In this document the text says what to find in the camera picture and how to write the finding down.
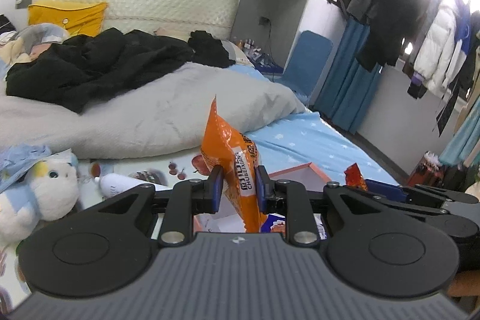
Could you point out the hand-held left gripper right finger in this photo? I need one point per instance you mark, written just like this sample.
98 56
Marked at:
261 192

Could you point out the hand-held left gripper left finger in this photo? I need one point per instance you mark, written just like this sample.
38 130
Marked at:
215 192

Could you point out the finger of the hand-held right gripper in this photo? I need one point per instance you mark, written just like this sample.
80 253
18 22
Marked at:
386 190
442 196

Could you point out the blue white snack packet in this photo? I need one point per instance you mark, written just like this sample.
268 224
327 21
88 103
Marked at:
275 224

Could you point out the red snack packet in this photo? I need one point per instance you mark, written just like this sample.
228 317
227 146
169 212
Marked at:
354 175

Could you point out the pink cardboard box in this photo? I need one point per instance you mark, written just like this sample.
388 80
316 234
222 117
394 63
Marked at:
300 173

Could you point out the orange snack packet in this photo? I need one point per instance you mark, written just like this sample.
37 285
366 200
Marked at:
228 147

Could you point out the red shopping bags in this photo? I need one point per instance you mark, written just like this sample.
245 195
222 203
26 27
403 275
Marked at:
423 170

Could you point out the teal hanging garment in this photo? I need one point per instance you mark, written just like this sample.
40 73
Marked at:
463 140

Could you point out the fruit printed mat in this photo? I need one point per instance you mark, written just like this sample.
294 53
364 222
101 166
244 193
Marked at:
150 170

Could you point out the white spray bottle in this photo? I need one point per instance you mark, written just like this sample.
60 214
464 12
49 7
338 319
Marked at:
120 185

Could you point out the grey blanket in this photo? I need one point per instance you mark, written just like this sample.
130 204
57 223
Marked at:
150 110

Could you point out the blue curtain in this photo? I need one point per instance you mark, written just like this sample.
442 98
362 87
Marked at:
348 80

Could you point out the group of cosmetic bottles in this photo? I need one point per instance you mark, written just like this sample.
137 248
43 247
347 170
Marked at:
255 52

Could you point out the small black garment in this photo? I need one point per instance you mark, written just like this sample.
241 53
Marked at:
210 50

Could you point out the blue chair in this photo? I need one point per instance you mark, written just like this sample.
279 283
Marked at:
307 57

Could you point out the white puffer jacket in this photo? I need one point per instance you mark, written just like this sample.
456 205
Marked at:
438 46

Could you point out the white blue plush duck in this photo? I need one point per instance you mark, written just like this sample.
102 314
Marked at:
41 188

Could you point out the hanging dark clothes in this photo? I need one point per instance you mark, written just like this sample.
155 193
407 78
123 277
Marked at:
397 16

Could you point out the black jacket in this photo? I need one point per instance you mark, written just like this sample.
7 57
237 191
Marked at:
93 65

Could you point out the light blue plastic bag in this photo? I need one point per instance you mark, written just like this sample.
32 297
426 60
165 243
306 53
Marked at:
22 158

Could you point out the cream quilted headboard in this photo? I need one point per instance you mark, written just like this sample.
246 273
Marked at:
157 1

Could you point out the yellow pillow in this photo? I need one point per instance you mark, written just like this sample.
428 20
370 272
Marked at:
71 18

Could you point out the pastel patterned quilt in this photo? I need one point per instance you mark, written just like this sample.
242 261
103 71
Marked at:
26 46

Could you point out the black wall socket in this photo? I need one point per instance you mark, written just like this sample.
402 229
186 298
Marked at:
264 20

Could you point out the grey wall switch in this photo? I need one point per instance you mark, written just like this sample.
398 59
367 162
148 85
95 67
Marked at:
23 3

